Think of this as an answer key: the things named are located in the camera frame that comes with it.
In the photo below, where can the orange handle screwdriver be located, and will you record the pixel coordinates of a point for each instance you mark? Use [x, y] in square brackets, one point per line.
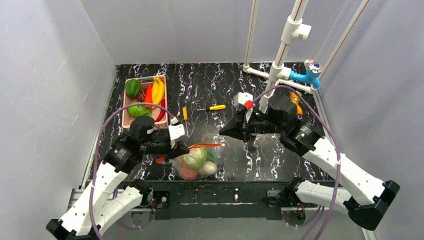
[185, 117]

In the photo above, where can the white radish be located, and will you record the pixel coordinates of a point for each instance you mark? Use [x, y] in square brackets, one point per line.
[208, 168]

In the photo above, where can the green leafy vegetable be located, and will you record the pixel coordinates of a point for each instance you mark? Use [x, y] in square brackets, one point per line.
[139, 110]

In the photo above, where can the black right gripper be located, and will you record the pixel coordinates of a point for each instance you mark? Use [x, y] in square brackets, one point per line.
[244, 122]

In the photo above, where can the green cucumber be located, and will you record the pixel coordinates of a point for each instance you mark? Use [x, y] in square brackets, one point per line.
[210, 157]

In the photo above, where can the white pvc pipe frame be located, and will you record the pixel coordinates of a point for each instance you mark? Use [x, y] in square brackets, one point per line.
[295, 30]

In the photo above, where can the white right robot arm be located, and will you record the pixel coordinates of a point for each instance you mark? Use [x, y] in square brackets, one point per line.
[363, 197]

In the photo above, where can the yellow handle screwdriver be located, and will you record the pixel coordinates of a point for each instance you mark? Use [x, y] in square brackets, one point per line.
[213, 108]

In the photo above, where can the pink peach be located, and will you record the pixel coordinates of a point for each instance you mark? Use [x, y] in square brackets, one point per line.
[188, 174]

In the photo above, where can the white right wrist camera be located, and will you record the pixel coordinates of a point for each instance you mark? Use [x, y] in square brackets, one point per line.
[243, 102]

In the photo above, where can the pink plastic basket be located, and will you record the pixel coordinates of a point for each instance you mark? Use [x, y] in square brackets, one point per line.
[145, 81]

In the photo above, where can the orange carrot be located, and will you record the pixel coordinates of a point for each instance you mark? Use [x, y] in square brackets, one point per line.
[148, 98]

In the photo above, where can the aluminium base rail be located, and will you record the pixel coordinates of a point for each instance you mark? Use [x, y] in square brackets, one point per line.
[95, 210]

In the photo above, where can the green cabbage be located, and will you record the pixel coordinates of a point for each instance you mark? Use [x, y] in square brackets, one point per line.
[195, 159]

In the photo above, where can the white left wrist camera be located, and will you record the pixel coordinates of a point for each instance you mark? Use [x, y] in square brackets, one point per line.
[176, 130]

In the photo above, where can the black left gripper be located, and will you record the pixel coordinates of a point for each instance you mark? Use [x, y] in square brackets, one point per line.
[174, 147]

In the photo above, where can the orange plastic faucet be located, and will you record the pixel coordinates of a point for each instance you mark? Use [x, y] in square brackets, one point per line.
[295, 99]

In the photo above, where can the clear zip top bag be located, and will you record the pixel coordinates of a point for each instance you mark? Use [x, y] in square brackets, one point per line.
[177, 163]

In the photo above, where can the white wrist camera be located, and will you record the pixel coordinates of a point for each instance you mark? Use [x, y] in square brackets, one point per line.
[243, 102]
[176, 130]

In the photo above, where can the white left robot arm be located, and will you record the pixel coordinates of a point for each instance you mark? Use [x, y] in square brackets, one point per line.
[92, 214]

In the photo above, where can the green bell pepper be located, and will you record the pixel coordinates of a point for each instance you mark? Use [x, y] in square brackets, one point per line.
[133, 87]

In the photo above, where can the red chili pepper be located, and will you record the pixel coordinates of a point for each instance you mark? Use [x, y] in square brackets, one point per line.
[162, 111]

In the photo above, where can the blue plastic faucet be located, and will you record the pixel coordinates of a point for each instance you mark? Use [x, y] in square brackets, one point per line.
[313, 72]

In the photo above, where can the dark red grapes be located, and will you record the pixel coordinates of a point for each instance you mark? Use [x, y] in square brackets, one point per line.
[141, 96]

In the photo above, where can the yellow banana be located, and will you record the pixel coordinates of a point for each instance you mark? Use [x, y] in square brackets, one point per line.
[158, 91]

